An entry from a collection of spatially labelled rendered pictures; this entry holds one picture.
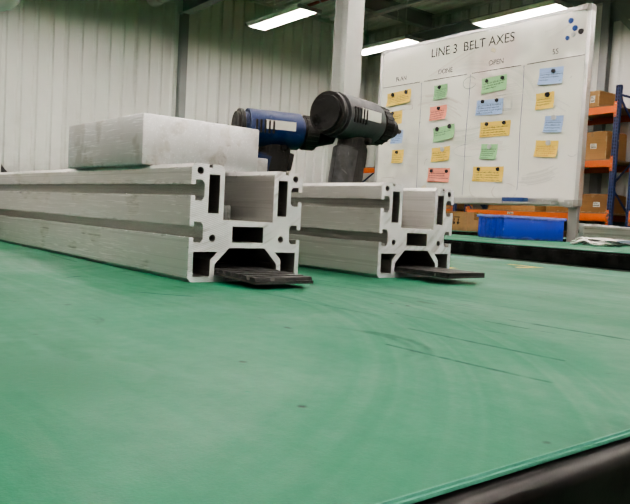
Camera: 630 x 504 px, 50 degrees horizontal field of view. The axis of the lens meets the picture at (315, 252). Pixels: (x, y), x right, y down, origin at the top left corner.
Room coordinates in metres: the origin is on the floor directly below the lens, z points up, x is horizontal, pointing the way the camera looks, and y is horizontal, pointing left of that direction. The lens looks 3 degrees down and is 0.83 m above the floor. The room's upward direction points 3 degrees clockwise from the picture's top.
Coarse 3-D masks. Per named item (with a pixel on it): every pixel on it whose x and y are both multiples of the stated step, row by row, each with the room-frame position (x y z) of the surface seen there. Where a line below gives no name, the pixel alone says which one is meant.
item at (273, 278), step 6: (246, 276) 0.47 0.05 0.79; (252, 276) 0.47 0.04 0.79; (258, 276) 0.47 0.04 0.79; (264, 276) 0.48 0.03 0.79; (270, 276) 0.48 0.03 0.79; (276, 276) 0.48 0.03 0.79; (282, 276) 0.48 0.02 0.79; (288, 276) 0.48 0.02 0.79; (294, 276) 0.48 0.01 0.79; (300, 276) 0.49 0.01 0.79; (306, 276) 0.49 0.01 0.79; (246, 282) 0.46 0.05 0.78; (252, 282) 0.46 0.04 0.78; (258, 282) 0.46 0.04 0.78; (264, 282) 0.46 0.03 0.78; (270, 282) 0.46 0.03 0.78; (276, 282) 0.47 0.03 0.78; (282, 282) 0.47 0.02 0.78; (288, 282) 0.47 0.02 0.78; (294, 282) 0.48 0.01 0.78; (300, 282) 0.48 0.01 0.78; (306, 282) 0.48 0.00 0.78; (312, 282) 0.49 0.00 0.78
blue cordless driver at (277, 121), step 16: (240, 112) 1.09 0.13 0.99; (256, 112) 1.09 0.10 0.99; (272, 112) 1.10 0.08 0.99; (288, 112) 1.12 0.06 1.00; (256, 128) 1.08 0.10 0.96; (272, 128) 1.09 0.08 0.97; (288, 128) 1.10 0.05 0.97; (304, 128) 1.11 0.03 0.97; (272, 144) 1.10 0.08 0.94; (288, 144) 1.11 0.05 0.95; (304, 144) 1.13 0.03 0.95; (320, 144) 1.14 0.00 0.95; (272, 160) 1.10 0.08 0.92; (288, 160) 1.12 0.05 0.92
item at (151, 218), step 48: (0, 192) 0.84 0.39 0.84; (48, 192) 0.71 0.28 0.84; (96, 192) 0.64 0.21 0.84; (144, 192) 0.56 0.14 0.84; (192, 192) 0.50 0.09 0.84; (240, 192) 0.56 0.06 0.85; (288, 192) 0.54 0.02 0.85; (0, 240) 0.84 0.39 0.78; (48, 240) 0.70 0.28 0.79; (96, 240) 0.61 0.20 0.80; (144, 240) 0.54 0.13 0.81; (192, 240) 0.48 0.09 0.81; (240, 240) 0.55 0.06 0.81; (288, 240) 0.54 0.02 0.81
